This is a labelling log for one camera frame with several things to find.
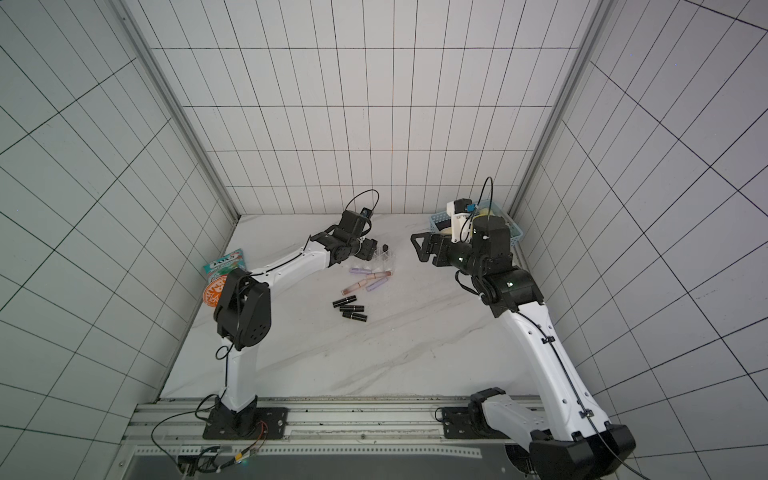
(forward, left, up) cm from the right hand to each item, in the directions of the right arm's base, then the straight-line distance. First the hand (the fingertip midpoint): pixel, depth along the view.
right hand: (413, 238), depth 69 cm
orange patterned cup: (0, +64, -30) cm, 70 cm away
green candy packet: (+9, +65, -30) cm, 72 cm away
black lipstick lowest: (-5, +17, -32) cm, 36 cm away
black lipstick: (-3, +18, -32) cm, 37 cm away
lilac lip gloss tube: (+12, +17, -33) cm, 39 cm away
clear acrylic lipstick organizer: (+16, +9, -31) cm, 37 cm away
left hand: (+15, +17, -22) cm, 31 cm away
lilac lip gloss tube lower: (+7, +11, -32) cm, 35 cm away
